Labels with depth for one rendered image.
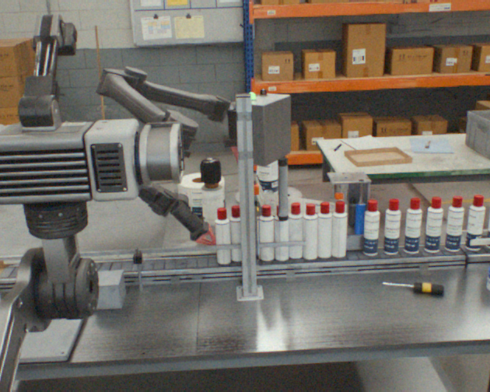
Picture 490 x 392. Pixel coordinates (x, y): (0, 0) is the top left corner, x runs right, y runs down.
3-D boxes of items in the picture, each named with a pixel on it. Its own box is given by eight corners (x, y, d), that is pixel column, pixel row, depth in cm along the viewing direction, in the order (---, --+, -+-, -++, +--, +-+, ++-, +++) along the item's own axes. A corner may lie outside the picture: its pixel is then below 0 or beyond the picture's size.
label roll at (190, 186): (178, 204, 249) (176, 174, 244) (222, 201, 253) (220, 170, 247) (181, 222, 231) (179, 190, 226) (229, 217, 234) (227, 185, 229)
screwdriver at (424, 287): (442, 291, 184) (443, 282, 183) (443, 295, 181) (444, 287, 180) (381, 285, 189) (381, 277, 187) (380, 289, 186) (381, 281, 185)
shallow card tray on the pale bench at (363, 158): (396, 152, 343) (397, 146, 342) (412, 163, 321) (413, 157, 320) (343, 155, 339) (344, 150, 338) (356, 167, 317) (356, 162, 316)
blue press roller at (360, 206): (362, 241, 204) (364, 199, 199) (364, 245, 201) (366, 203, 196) (353, 241, 204) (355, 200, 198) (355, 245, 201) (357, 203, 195)
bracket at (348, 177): (363, 173, 204) (363, 170, 204) (371, 183, 194) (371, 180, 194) (327, 174, 204) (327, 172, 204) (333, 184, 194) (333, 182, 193)
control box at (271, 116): (291, 152, 180) (291, 95, 173) (264, 167, 166) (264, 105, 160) (264, 148, 185) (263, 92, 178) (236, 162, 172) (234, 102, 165)
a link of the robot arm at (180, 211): (167, 214, 187) (179, 203, 186) (168, 205, 194) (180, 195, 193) (181, 227, 190) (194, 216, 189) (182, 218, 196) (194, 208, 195)
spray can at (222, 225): (229, 265, 194) (227, 211, 187) (215, 264, 195) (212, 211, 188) (232, 259, 199) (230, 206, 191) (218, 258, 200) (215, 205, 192)
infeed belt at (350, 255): (455, 253, 206) (456, 243, 204) (464, 264, 198) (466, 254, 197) (8, 276, 200) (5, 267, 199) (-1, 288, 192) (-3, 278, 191)
